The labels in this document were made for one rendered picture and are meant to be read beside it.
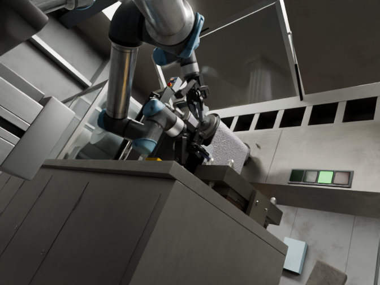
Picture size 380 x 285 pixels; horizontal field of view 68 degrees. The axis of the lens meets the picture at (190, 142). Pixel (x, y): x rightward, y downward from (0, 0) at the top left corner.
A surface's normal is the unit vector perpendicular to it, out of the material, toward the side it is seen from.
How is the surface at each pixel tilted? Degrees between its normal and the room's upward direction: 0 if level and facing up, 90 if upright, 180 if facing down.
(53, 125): 90
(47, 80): 90
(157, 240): 90
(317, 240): 90
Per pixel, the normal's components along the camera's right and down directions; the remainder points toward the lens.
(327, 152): -0.65, -0.54
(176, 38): 0.21, 0.71
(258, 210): 0.66, -0.04
